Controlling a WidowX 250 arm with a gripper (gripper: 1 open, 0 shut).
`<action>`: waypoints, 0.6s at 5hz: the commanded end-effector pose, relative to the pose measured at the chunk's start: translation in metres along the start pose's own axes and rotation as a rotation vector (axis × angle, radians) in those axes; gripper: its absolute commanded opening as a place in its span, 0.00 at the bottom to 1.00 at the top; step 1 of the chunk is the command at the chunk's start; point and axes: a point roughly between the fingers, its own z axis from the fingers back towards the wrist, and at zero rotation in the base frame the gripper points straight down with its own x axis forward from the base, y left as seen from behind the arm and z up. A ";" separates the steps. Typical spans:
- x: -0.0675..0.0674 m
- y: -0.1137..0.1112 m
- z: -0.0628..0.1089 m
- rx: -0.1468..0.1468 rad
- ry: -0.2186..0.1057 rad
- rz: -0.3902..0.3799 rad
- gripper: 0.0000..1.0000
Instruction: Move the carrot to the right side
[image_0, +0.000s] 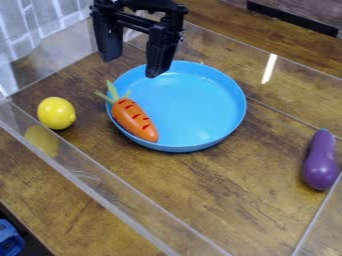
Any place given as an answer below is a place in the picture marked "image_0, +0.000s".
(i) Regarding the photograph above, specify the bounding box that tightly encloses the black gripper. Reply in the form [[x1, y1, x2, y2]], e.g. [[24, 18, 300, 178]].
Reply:
[[91, 0, 189, 78]]

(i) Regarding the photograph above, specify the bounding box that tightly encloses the orange toy carrot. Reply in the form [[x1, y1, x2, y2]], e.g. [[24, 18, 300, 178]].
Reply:
[[95, 81, 159, 143]]

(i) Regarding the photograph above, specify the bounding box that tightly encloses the blue plastic plate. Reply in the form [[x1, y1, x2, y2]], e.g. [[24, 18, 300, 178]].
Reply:
[[114, 60, 247, 152]]

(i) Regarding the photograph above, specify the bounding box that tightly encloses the white checkered curtain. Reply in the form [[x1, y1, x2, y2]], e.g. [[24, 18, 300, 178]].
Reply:
[[0, 0, 93, 62]]

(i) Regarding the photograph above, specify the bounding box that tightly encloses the yellow toy lemon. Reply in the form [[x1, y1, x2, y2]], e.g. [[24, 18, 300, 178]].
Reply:
[[38, 97, 76, 130]]

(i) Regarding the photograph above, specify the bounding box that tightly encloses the purple toy eggplant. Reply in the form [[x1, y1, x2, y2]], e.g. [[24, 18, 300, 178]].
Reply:
[[304, 129, 340, 191]]

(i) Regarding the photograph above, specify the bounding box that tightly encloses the blue plastic object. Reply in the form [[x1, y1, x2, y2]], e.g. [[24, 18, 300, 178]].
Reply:
[[0, 219, 26, 256]]

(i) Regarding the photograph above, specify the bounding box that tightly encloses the clear acrylic enclosure wall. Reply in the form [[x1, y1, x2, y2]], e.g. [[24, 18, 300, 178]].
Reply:
[[0, 18, 342, 256]]

